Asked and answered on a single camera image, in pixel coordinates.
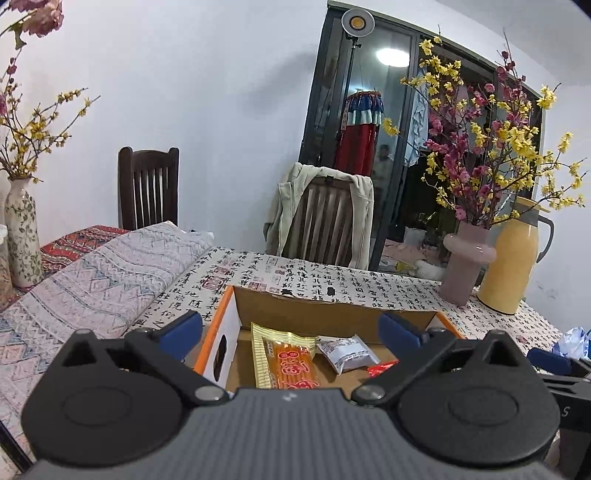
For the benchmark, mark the floral ceramic vase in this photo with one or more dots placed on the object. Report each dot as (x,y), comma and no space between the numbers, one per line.
(25,235)

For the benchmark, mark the pink rose bouquet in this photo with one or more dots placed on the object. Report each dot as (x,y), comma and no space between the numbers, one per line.
(41,14)

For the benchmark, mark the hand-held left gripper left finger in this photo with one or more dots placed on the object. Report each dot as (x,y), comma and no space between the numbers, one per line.
(180,332)

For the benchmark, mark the large gold snack packet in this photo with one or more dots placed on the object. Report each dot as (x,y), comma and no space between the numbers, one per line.
(286,360)

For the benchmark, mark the grey pink woven blanket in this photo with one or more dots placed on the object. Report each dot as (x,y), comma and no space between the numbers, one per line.
(106,286)

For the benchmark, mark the yellow blossom twigs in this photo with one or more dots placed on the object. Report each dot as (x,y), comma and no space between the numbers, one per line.
(34,131)

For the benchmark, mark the red foil wrapper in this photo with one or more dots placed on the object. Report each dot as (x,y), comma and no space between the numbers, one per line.
(381,369)

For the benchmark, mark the hanging red blue garment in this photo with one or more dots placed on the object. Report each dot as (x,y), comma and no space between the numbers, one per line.
(358,143)

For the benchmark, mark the round lamp on stand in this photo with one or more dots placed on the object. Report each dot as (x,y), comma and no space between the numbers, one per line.
(358,22)

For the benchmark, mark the yellow thermos jug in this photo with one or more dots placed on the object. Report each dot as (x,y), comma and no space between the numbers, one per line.
(508,267)

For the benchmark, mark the orange cardboard box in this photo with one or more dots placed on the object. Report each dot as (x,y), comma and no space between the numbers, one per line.
(323,318)

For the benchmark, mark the chair with beige jacket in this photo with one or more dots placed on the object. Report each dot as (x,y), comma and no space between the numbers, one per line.
(286,203)

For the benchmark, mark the white grey snack packet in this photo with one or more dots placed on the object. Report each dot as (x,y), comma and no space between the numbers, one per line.
(348,355)

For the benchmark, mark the yellow and red blossom branches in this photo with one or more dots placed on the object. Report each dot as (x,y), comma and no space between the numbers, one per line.
(480,152)

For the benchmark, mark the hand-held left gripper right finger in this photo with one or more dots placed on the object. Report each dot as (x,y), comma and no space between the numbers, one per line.
(399,334)

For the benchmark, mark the dark wooden chair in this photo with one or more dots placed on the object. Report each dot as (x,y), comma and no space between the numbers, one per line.
(147,189)

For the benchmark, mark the blue white plastic bag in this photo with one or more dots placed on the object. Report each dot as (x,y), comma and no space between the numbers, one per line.
(575,341)

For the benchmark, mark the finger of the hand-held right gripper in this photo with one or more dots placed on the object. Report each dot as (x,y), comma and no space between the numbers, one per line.
(551,362)

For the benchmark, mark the brown slatted wooden chair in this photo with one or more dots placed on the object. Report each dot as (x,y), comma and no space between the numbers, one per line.
(323,217)

